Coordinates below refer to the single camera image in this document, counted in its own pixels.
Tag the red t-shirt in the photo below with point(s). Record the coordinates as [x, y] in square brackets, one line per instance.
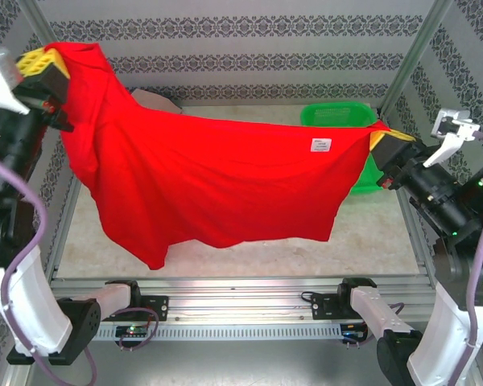
[209, 181]

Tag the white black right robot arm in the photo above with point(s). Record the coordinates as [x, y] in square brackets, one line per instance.
[438, 346]

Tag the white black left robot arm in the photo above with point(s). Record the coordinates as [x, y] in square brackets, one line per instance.
[36, 305]

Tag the green plastic basket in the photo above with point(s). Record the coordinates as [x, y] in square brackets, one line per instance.
[338, 114]

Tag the pink pixel-print t-shirt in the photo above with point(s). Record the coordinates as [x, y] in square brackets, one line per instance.
[157, 102]

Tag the small circuit board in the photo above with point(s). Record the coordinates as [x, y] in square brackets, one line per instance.
[133, 331]
[354, 329]

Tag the aluminium frame post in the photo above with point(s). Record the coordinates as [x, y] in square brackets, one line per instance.
[42, 20]
[416, 60]

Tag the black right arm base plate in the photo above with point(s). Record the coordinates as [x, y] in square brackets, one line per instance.
[324, 305]

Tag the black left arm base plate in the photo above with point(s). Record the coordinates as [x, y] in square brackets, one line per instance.
[155, 307]

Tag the aluminium mounting rail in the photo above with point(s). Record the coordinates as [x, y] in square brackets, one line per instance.
[233, 305]

